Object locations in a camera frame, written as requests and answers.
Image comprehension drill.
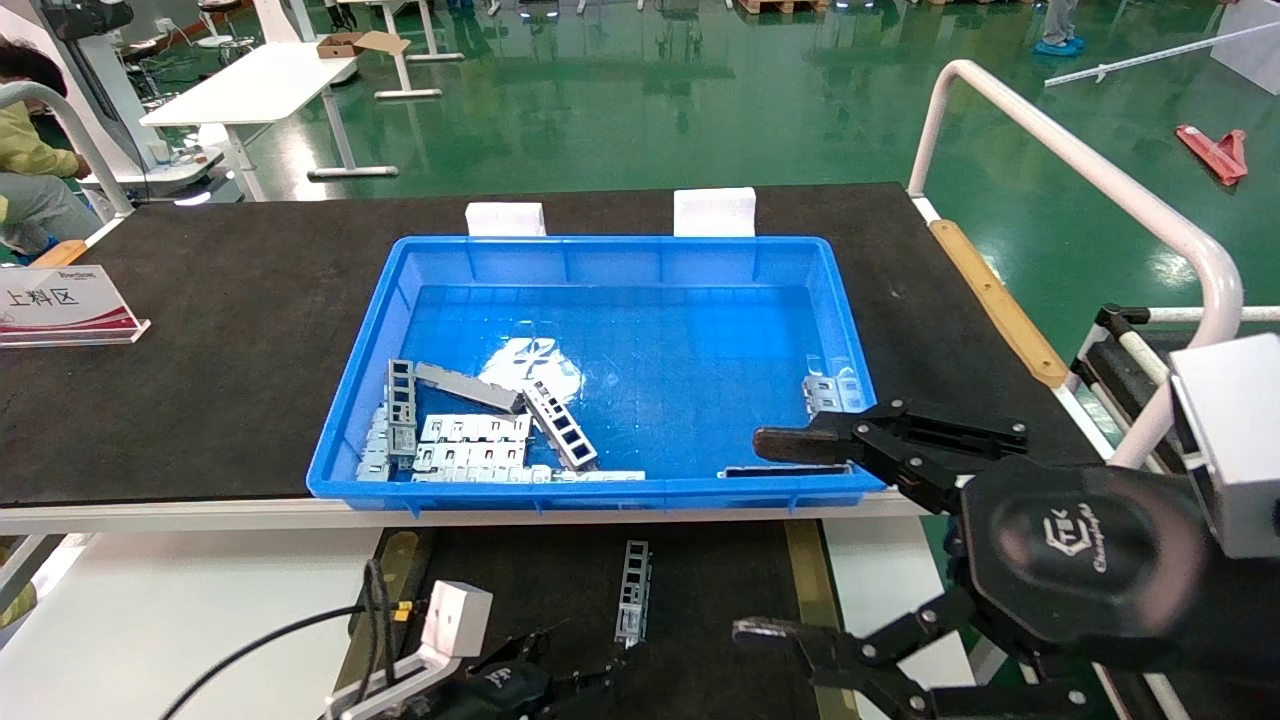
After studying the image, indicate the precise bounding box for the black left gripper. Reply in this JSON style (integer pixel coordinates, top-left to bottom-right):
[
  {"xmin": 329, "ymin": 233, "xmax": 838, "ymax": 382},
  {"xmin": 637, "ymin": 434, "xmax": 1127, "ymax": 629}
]
[{"xmin": 440, "ymin": 632, "xmax": 646, "ymax": 720}]

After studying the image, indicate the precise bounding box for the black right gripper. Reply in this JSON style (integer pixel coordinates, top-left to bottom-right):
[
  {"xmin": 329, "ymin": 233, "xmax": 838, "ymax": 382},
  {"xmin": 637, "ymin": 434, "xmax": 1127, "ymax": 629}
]
[{"xmin": 732, "ymin": 398, "xmax": 1216, "ymax": 720}]

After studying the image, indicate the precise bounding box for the metal ladder bracket part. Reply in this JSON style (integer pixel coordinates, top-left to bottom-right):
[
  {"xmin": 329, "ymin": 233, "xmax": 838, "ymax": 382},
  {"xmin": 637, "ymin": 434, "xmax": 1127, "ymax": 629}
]
[
  {"xmin": 615, "ymin": 540, "xmax": 653, "ymax": 649},
  {"xmin": 522, "ymin": 380, "xmax": 599, "ymax": 471},
  {"xmin": 387, "ymin": 359, "xmax": 418, "ymax": 461}
]

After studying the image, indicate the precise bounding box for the black container tray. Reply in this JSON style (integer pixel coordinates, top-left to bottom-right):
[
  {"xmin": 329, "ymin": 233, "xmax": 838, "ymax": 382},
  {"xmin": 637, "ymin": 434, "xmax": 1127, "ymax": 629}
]
[{"xmin": 325, "ymin": 520, "xmax": 846, "ymax": 720}]

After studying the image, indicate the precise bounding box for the slotted metal plate part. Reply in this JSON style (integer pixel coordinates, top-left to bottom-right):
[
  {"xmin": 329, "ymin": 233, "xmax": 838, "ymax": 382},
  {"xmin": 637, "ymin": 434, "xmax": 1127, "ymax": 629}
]
[
  {"xmin": 413, "ymin": 443, "xmax": 528, "ymax": 469},
  {"xmin": 420, "ymin": 413, "xmax": 533, "ymax": 446}
]

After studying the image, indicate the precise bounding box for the small metal clip part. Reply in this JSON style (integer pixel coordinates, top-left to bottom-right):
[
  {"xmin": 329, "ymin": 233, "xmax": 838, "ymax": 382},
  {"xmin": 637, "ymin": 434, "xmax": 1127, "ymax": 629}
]
[{"xmin": 357, "ymin": 405, "xmax": 393, "ymax": 483}]

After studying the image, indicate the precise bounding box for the flat metal bar part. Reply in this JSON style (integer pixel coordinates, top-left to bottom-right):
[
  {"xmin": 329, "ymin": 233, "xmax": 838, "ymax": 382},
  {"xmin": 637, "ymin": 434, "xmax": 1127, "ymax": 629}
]
[{"xmin": 415, "ymin": 362, "xmax": 526, "ymax": 415}]

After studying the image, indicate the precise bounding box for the dark metal strip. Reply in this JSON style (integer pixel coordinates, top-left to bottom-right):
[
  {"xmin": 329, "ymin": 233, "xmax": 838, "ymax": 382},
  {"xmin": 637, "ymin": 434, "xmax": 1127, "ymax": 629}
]
[{"xmin": 718, "ymin": 463, "xmax": 851, "ymax": 479}]

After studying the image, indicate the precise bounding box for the long thin metal strip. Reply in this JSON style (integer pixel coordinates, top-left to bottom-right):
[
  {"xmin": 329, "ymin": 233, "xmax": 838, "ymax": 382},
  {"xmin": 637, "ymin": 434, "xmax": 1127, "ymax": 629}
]
[{"xmin": 410, "ymin": 466, "xmax": 646, "ymax": 484}]

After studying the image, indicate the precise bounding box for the wooden edge strip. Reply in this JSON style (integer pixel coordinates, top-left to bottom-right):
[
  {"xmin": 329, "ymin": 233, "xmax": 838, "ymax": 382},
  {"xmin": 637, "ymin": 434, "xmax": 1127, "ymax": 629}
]
[{"xmin": 930, "ymin": 218, "xmax": 1069, "ymax": 389}]

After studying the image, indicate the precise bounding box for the blue plastic parts bin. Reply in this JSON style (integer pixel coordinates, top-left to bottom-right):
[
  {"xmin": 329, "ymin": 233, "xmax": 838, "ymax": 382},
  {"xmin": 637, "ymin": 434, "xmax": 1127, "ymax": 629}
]
[{"xmin": 305, "ymin": 236, "xmax": 894, "ymax": 516}]

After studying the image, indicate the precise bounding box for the white foam block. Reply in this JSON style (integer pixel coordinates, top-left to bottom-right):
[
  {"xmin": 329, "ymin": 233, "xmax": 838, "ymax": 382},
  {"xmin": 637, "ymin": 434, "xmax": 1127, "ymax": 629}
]
[
  {"xmin": 467, "ymin": 202, "xmax": 546, "ymax": 238},
  {"xmin": 674, "ymin": 188, "xmax": 757, "ymax": 238}
]

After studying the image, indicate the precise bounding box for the black rubber table mat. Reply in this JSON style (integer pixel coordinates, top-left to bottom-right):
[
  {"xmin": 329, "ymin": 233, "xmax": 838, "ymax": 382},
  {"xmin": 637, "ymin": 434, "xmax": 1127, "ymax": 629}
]
[{"xmin": 0, "ymin": 182, "xmax": 1101, "ymax": 506}]

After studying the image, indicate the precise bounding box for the red floor tool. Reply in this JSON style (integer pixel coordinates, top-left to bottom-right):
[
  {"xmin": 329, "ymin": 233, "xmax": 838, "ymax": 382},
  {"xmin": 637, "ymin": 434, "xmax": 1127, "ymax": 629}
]
[{"xmin": 1175, "ymin": 125, "xmax": 1249, "ymax": 187}]

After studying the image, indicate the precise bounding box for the person with blue shoe covers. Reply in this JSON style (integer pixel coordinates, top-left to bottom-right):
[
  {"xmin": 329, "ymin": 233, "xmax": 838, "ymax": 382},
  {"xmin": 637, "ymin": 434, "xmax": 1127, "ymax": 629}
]
[{"xmin": 1033, "ymin": 0, "xmax": 1086, "ymax": 56}]

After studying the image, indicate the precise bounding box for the white floor pole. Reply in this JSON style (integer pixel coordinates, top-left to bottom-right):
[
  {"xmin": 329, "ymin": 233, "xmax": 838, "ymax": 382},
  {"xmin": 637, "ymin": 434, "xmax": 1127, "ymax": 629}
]
[{"xmin": 1045, "ymin": 22, "xmax": 1280, "ymax": 86}]

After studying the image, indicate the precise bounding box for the white desk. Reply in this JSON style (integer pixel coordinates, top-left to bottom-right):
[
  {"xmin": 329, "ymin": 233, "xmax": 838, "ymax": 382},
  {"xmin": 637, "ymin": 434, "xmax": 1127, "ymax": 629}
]
[
  {"xmin": 340, "ymin": 0, "xmax": 464, "ymax": 99},
  {"xmin": 140, "ymin": 40, "xmax": 399, "ymax": 201}
]

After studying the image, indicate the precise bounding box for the acrylic sign with red print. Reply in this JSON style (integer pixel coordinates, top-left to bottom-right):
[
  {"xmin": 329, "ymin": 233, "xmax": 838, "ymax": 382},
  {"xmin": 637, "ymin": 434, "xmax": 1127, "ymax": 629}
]
[{"xmin": 0, "ymin": 264, "xmax": 151, "ymax": 348}]

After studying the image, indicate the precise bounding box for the white board panel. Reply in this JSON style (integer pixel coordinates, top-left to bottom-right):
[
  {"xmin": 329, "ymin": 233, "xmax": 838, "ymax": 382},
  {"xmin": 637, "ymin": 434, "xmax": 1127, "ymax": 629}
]
[{"xmin": 1210, "ymin": 0, "xmax": 1280, "ymax": 96}]

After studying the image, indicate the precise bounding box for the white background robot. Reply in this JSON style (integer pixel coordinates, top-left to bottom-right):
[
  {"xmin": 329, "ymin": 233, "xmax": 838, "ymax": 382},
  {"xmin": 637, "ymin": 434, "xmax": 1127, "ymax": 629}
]
[{"xmin": 0, "ymin": 0, "xmax": 241, "ymax": 211}]

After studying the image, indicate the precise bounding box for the open cardboard box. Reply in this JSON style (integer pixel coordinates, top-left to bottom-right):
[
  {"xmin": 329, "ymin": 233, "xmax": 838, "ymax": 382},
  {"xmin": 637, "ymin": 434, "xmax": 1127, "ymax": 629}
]
[{"xmin": 317, "ymin": 30, "xmax": 411, "ymax": 59}]

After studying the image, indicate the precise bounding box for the person in yellow jacket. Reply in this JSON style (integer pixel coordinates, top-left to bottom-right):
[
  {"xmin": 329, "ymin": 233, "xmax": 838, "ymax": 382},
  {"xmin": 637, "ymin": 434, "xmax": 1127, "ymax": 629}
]
[{"xmin": 0, "ymin": 40, "xmax": 101, "ymax": 261}]

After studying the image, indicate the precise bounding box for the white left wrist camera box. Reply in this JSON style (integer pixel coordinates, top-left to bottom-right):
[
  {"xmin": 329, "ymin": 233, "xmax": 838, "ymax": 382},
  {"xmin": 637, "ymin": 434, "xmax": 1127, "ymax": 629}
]
[{"xmin": 325, "ymin": 580, "xmax": 493, "ymax": 720}]

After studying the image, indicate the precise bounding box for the short metal bracket part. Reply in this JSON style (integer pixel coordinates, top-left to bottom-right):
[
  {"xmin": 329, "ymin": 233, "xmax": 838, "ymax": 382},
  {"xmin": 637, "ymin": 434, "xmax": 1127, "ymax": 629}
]
[{"xmin": 803, "ymin": 375, "xmax": 869, "ymax": 413}]

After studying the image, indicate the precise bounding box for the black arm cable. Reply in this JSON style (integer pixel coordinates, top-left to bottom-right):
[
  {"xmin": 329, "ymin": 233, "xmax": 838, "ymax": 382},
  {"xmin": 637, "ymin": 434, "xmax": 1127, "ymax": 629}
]
[{"xmin": 185, "ymin": 560, "xmax": 416, "ymax": 720}]

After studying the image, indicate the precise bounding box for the black frame with white tube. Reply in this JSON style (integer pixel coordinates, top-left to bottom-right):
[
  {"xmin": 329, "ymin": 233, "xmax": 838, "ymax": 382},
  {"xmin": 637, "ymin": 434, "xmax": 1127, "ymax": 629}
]
[{"xmin": 1070, "ymin": 303, "xmax": 1280, "ymax": 471}]

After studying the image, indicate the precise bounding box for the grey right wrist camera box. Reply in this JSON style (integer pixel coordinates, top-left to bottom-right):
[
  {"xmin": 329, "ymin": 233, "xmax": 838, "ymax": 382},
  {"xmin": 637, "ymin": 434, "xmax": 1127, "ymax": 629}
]
[{"xmin": 1170, "ymin": 333, "xmax": 1280, "ymax": 559}]

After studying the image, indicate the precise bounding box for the white tubular rail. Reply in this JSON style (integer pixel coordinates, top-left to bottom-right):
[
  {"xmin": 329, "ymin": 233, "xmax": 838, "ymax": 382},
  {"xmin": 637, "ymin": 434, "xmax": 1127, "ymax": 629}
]
[{"xmin": 908, "ymin": 60, "xmax": 1244, "ymax": 471}]

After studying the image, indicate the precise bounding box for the grey tubular rail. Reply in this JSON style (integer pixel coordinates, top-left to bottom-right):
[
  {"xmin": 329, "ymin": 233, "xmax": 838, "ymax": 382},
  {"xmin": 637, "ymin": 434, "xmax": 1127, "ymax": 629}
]
[{"xmin": 0, "ymin": 80, "xmax": 134, "ymax": 221}]

